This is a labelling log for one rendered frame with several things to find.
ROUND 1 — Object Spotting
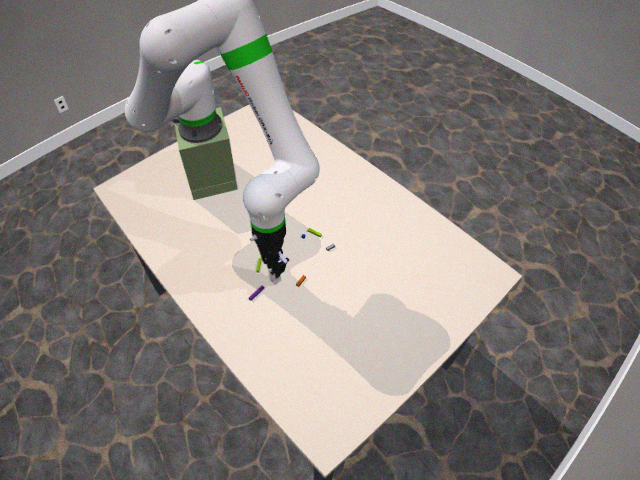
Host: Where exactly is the purple rod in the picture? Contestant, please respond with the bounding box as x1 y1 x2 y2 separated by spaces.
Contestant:
249 285 265 301

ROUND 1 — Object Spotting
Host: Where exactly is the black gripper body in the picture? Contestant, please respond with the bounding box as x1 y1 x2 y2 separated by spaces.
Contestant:
257 239 284 259

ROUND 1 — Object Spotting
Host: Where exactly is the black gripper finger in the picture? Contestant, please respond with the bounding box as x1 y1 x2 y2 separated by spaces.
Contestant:
258 247 272 282
268 251 290 285

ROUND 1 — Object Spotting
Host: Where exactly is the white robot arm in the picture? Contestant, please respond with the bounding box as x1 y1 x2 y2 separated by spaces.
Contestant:
125 0 320 245

